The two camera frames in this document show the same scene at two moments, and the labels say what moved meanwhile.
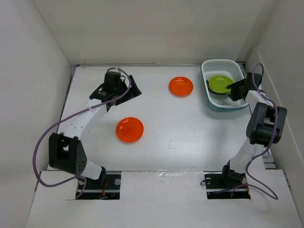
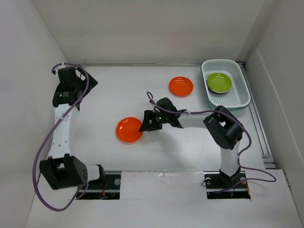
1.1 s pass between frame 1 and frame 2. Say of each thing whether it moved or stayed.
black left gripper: moved
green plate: moved
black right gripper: moved
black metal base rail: stayed
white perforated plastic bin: stayed
